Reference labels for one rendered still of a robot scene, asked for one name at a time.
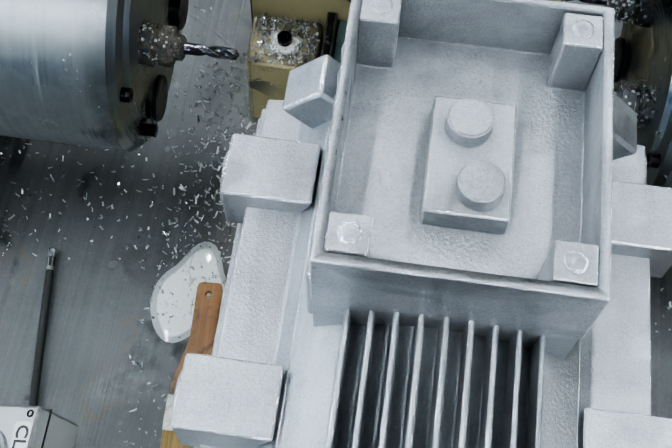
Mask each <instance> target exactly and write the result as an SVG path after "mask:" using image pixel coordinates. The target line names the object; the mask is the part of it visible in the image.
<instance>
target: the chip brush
mask: <svg viewBox="0 0 672 448"><path fill-rule="evenodd" d="M222 292H223V288H222V285H221V284H220V283H212V282H201V283H199V284H198V286H197V293H196V299H195V306H194V312H193V319H192V326H191V332H190V338H189V341H188V344H187V346H186V349H185V351H184V353H183V356H182V358H181V361H180V363H179V365H178V368H177V370H176V373H175V375H174V377H173V380H172V383H171V387H170V394H168V395H167V402H166V408H165V414H164V421H163V427H162V430H163V432H162V438H161V444H160V448H193V446H186V445H182V444H180V442H179V440H178V438H177V436H176V434H175V432H174V431H173V429H172V426H171V422H172V405H173V398H174V393H175V388H176V384H177V380H178V377H179V375H180V373H181V371H182V370H183V365H184V360H185V356H186V355H187V353H195V354H202V355H209V356H211V355H212V350H213V345H214V340H215V335H216V330H217V325H218V320H219V314H220V307H221V299H222ZM208 293H211V294H212V296H211V297H209V298H208V297H206V294H208Z"/></svg>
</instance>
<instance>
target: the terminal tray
mask: <svg viewBox="0 0 672 448"><path fill-rule="evenodd" d="M392 2H393V9H392V10H391V12H389V13H387V14H378V13H376V12H374V11H373V9H372V7H371V3H372V0H351V5H350V11H349V17H348V23H347V29H346V36H345V42H344V44H343V46H342V48H341V67H340V69H339V71H338V73H337V92H336V95H335V96H334V98H333V116H332V121H331V122H330V124H329V141H328V147H327V149H326V151H325V153H324V172H323V177H322V178H321V180H320V197H319V203H318V206H317V207H316V210H315V228H314V234H313V236H312V237H311V240H310V250H311V253H310V259H309V261H310V265H309V266H308V267H307V268H306V271H305V277H306V306H307V311H308V312H309V313H311V314H313V326H315V327H318V326H327V325H343V321H344V314H345V309H349V310H351V324H367V320H368V315H369V311H375V324H388V325H391V322H392V318H393V315H394V312H399V313H400V318H399V325H405V326H415V324H416V321H417V319H418V317H419V314H424V315H425V320H424V327H427V328H436V329H439V327H440V325H441V323H442V320H443V319H444V317H449V318H450V322H449V330H451V331H457V332H463V331H464V329H465V327H466V325H467V324H468V322H469V321H474V322H475V323H474V334H475V335H480V336H485V337H486V336H487V335H488V333H489V331H490V329H491V327H493V326H494V325H497V326H499V332H498V340H503V341H507V342H510V340H511V338H512V337H513V335H514V334H515V332H516V330H518V331H523V335H522V346H525V347H528V348H532V347H533V345H534V344H535V342H536V341H537V340H538V338H539V337H540V336H541V335H544V336H546V343H545V353H546V354H549V355H552V356H554V357H557V358H559V359H562V360H565V359H566V357H567V356H568V354H569V353H570V352H571V350H572V349H573V347H574V346H575V345H576V343H577V342H578V340H579V339H583V338H584V336H585V335H586V333H587V332H588V331H589V329H590V328H591V326H592V325H593V324H594V322H595V321H596V319H597V318H598V317H599V315H600V314H601V312H602V311H603V310H604V308H605V307H606V305H607V304H608V303H609V301H610V299H611V248H612V180H613V112H614V44H615V9H614V8H610V7H602V6H593V5H585V4H576V3H568V2H559V1H551V0H392ZM580 19H584V20H588V21H590V22H591V23H592V24H593V26H594V29H595V30H594V34H593V35H592V36H591V37H589V38H580V37H578V36H576V35H575V34H574V33H573V31H572V25H573V23H574V22H575V21H577V20H580ZM344 222H355V223H356V224H358V225H359V226H360V227H361V230H362V236H361V239H360V240H359V241H358V242H357V243H355V244H352V245H347V244H344V243H342V242H341V241H340V240H339V239H338V236H337V230H338V227H339V226H340V225H341V224H342V223H344ZM570 251H580V252H582V253H583V254H584V255H585V256H586V257H587V259H588V263H589V264H588V268H587V269H586V271H585V272H584V273H582V274H573V273H570V272H569V271H567V270H566V268H565V267H564V265H563V258H564V256H565V255H566V254H567V253H568V252H570Z"/></svg>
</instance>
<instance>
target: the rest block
mask: <svg viewBox="0 0 672 448"><path fill-rule="evenodd" d="M260 18H261V17H260V16H257V17H255V19H256V20H257V21H258V22H259V20H260V21H261V22H262V23H263V21H262V19H260ZM255 19H254V21H255ZM270 20H271V19H269V21H270ZM257 21H255V22H254V24H253V29H252V34H251V39H250V44H249V49H248V54H247V55H249V57H250V59H251V60H252V59H253V57H252V54H253V55H255V53H256V52H257V54H259V55H258V57H259V56H260V55H263V57H264V58H265V59H263V61H261V62H260V61H257V60H255V61H253V63H251V62H252V61H249V60H248V57H247V59H246V67H247V77H248V88H249V98H250V109H251V115H252V117H253V118H261V113H262V110H263V109H266V107H267V102H268V100H284V98H285V92H286V87H287V82H288V76H289V72H290V71H291V70H292V69H294V68H297V67H299V66H300V65H303V63H302V64H298V63H296V64H297V66H296V64H289V63H288V61H289V60H290V58H289V57H288V56H286V58H287V57H288V58H287V59H289V60H287V61H283V59H281V58H280V60H279V61H276V60H277V59H276V58H277V56H276V55H274V54H273V56H272V58H273V59H275V61H274V63H273V60H272V59H271V58H270V59H268V58H269V52H268V51H267V50H265V49H266V48H265V47H264V46H263V45H261V46H260V47H262V48H263V50H264V51H263V52H264V53H265V54H267V56H268V58H267V56H266V55H264V54H263V53H259V52H260V51H261V50H262V48H258V47H256V46H258V44H260V43H257V41H263V40H264V37H261V36H260V35H262V34H263V31H259V32H262V34H261V33H259V34H258V36H257V33H258V32H257V30H256V29H258V28H260V27H261V25H263V24H261V23H258V22H257ZM269 21H268V23H270V22H269ZM277 21H278V20H277ZM277 21H276V22H277ZM256 22H257V24H255V23H256ZM268 23H267V25H268V27H267V29H266V30H268V29H269V28H270V25H271V24H268ZM279 23H283V24H284V22H283V21H281V20H280V21H279V22H277V27H278V29H279V30H280V31H281V32H279V33H278V35H277V42H278V44H279V45H280V46H283V47H287V46H289V45H290V44H291V43H292V35H291V32H289V30H290V29H287V26H288V28H291V29H293V28H294V31H293V34H294V35H296V36H297V37H300V36H301V34H299V35H300V36H298V35H297V34H296V33H295V32H300V31H301V30H300V29H301V28H300V29H299V30H298V29H297V28H299V27H300V26H295V25H294V26H293V27H291V25H290V24H293V22H292V23H287V25H285V26H284V25H283V24H282V25H283V26H284V27H286V31H285V30H284V28H282V27H281V26H280V24H279ZM258 24H259V25H260V26H259V27H258V26H257V27H255V25H258ZM318 24H319V25H320V26H318ZM309 25H310V30H309V28H308V29H307V31H306V29H305V31H304V32H303V31H302V32H303V33H302V34H305V33H306V32H307V34H308V33H310V36H311V37H310V38H309V39H310V40H311V38H312V36H313V34H315V33H316V32H318V33H319V34H318V35H316V34H317V33H316V34H315V35H314V36H315V37H317V40H320V41H317V40H316V41H315V40H314V39H312V44H313V45H314V46H316V44H317V42H318V46H317V48H316V49H315V51H316V53H317V54H314V56H315V59H316V58H318V57H320V56H321V50H322V37H323V26H322V24H321V23H316V26H317V28H316V27H314V26H313V24H311V23H310V24H308V25H307V26H309ZM261 28H263V27H261ZM281 28H282V29H283V31H282V30H281ZM278 29H277V31H278ZM270 30H272V29H269V30H268V32H267V34H268V33H269V31H270ZM295 30H297V31H295ZM253 32H255V33H256V36H255V35H254V34H253ZM268 35H269V34H268ZM268 35H267V38H268V37H270V36H268ZM262 36H263V35H262ZM262 38H263V39H262ZM300 38H301V37H300ZM306 38H308V37H305V38H304V39H302V38H301V39H302V40H303V44H304V46H303V47H302V48H301V49H300V47H301V46H302V45H301V46H300V47H299V49H300V50H299V49H298V51H299V52H301V50H302V53H303V52H304V53H306V54H307V52H308V48H307V47H305V46H306V43H308V41H307V40H306ZM259 39H262V40H259ZM268 40H269V41H270V42H271V38H268V39H267V40H266V43H267V44H269V43H270V42H268ZM313 41H315V42H313ZM280 43H281V44H282V45H281V44H280ZM253 44H254V45H256V46H255V47H253ZM251 47H253V48H254V49H255V50H254V52H252V51H253V49H252V48H251ZM259 50H260V51H259ZM311 53H312V54H313V53H314V52H313V51H312V52H309V54H310V55H312V54H311ZM306 54H305V57H304V54H303V56H302V55H301V57H302V58H301V59H300V60H298V59H297V56H300V55H298V54H297V55H296V58H294V55H292V58H294V59H297V61H298V62H301V61H303V57H304V58H305V59H306V57H307V59H308V58H309V62H310V61H311V60H314V59H313V58H312V57H313V55H312V57H311V56H309V55H306ZM274 56H275V57H276V58H274ZM308 56H309V57H308ZM263 57H262V56H261V57H259V58H260V59H261V58H263ZM294 59H293V60H294ZM269 60H272V61H271V62H268V63H267V61H269ZM281 61H283V64H282V63H281ZM284 64H285V65H284ZM287 64H289V65H287ZM286 65H287V66H286Z"/></svg>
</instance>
